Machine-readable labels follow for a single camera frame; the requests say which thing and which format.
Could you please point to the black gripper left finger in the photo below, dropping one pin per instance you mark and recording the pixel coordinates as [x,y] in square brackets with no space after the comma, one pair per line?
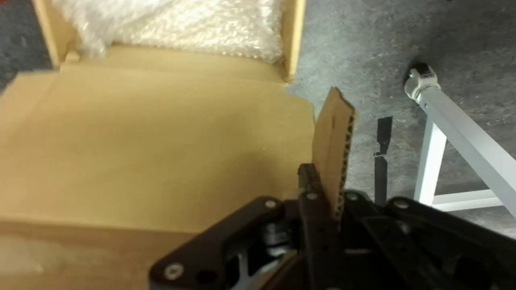
[215,250]

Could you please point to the brown cardboard box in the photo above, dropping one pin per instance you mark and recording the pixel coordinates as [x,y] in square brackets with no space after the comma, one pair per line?
[151,145]

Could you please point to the black floor tape strip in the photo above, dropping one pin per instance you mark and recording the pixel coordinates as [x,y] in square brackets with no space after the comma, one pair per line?
[383,155]

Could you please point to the white metal frame leg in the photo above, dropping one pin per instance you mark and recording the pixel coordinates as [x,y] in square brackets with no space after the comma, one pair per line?
[469,139]

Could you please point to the white bubble wrap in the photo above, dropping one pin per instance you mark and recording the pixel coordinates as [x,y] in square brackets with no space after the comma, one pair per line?
[178,24]

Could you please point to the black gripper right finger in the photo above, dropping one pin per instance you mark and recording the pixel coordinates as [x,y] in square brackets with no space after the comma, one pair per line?
[430,242]

